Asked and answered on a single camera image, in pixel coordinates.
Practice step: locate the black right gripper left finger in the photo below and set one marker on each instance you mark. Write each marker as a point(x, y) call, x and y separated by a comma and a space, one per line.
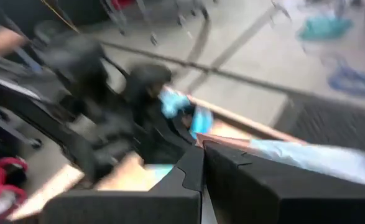
point(123, 208)

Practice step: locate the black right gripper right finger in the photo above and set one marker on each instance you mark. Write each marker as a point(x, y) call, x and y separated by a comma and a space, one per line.
point(294, 205)

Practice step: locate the blue liner bag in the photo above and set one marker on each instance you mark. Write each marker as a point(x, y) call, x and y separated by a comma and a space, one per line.
point(309, 158)

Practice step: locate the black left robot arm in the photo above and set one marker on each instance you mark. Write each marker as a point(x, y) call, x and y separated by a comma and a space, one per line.
point(76, 62)

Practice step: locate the person's forearm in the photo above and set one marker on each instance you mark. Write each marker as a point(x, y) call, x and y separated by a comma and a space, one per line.
point(2, 42)

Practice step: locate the red bag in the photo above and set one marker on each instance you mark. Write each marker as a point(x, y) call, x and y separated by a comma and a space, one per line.
point(11, 163)

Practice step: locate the teal cloth on floor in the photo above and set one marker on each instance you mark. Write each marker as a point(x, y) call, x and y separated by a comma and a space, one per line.
point(325, 28)

